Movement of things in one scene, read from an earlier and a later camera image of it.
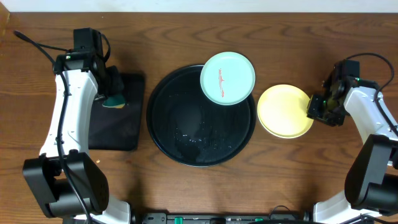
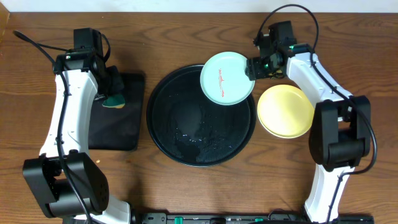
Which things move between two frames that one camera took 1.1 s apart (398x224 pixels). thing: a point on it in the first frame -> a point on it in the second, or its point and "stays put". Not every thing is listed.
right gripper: [314, 111] -> [253, 67]
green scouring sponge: [116, 101] stays put
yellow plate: [282, 112] stays put
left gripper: [119, 86] stays put
